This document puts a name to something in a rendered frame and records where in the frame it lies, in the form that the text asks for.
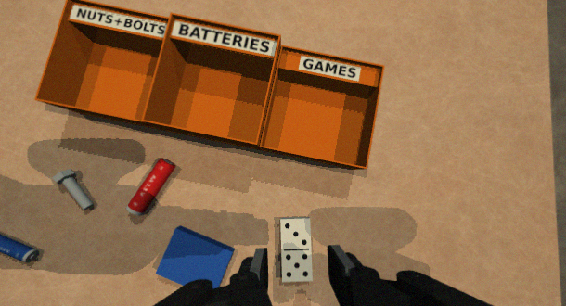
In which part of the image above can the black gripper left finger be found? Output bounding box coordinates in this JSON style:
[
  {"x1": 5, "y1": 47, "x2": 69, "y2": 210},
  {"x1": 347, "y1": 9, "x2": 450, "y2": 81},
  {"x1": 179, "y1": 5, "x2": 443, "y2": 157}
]
[{"x1": 153, "y1": 248, "x2": 272, "y2": 306}]

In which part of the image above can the blue battery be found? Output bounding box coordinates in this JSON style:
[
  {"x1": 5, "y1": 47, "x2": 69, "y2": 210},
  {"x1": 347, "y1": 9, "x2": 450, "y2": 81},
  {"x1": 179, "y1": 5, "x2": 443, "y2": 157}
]
[{"x1": 0, "y1": 235, "x2": 39, "y2": 263}]

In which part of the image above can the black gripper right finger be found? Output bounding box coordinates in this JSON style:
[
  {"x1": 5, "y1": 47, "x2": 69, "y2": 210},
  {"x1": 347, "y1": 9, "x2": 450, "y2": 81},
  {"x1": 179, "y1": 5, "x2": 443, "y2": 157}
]
[{"x1": 328, "y1": 245, "x2": 493, "y2": 306}]

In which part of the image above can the orange three-compartment bin rack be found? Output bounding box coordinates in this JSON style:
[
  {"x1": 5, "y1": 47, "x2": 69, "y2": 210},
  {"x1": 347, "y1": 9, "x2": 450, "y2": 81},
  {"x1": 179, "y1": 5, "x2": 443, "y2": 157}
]
[{"x1": 34, "y1": 0, "x2": 385, "y2": 170}]

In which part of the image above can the blue rectangular block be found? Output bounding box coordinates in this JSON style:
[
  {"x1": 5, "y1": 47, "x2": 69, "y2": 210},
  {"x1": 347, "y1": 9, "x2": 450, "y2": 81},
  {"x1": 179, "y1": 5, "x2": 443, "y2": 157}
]
[{"x1": 156, "y1": 225, "x2": 235, "y2": 288}]

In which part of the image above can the white domino tile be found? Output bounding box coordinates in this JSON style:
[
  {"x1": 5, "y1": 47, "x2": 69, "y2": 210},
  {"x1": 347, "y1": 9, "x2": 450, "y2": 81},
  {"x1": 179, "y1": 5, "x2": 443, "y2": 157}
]
[{"x1": 280, "y1": 217, "x2": 313, "y2": 282}]

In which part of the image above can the red aa battery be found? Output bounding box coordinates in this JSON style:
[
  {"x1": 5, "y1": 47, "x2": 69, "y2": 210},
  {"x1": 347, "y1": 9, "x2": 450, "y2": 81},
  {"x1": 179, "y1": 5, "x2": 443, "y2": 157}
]
[{"x1": 126, "y1": 158, "x2": 175, "y2": 216}]

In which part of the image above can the grey metal bolt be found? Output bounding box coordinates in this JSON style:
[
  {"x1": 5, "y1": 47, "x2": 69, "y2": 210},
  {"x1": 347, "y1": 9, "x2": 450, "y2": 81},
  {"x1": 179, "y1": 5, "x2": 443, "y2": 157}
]
[{"x1": 53, "y1": 169, "x2": 92, "y2": 210}]

